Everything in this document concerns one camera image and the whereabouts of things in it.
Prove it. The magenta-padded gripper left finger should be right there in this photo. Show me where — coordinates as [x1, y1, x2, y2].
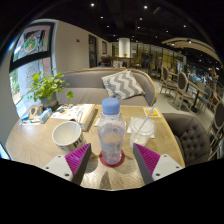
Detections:
[41, 142, 93, 186]

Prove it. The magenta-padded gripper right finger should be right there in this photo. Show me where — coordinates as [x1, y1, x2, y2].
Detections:
[132, 143, 184, 186]

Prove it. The clear blue-capped water bottle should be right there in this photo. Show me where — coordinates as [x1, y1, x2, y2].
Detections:
[97, 97, 126, 167]

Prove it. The flat round red coaster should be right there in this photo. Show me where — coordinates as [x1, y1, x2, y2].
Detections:
[98, 149, 126, 168]

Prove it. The white printed mug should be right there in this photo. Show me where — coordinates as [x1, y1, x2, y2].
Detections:
[51, 120, 88, 156]

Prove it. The clear plastic cup with straw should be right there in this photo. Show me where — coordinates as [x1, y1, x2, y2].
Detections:
[129, 103, 158, 148]

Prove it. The paper menu on wooden board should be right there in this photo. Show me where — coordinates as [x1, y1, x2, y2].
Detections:
[49, 103, 98, 132]

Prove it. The yellow table card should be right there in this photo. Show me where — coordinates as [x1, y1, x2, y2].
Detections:
[143, 106, 162, 118]

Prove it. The grey tufted armchair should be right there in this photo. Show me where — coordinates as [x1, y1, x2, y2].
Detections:
[162, 112, 212, 168]

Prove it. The light blue tissue box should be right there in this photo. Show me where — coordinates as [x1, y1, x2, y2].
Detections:
[39, 107, 53, 124]

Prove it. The wooden card holder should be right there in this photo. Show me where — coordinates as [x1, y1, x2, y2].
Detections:
[28, 104, 44, 120]

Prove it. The blue white card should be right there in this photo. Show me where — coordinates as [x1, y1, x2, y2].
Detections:
[19, 113, 31, 123]

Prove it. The grey curved sofa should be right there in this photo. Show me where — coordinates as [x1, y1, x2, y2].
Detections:
[56, 67, 159, 108]

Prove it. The green potted plant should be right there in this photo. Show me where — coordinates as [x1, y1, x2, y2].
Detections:
[26, 69, 75, 109]

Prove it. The grey white chevron pillow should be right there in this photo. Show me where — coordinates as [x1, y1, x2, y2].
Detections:
[100, 69, 146, 101]

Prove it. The group of dining chairs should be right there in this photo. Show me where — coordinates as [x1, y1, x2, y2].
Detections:
[159, 64, 224, 161]

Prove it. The person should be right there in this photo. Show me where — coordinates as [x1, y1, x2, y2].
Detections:
[97, 53, 114, 68]

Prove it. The colourful window poster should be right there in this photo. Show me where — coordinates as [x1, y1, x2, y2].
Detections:
[11, 23, 56, 63]

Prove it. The group of ceiling lights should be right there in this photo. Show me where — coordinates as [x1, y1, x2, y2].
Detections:
[88, 1, 194, 44]

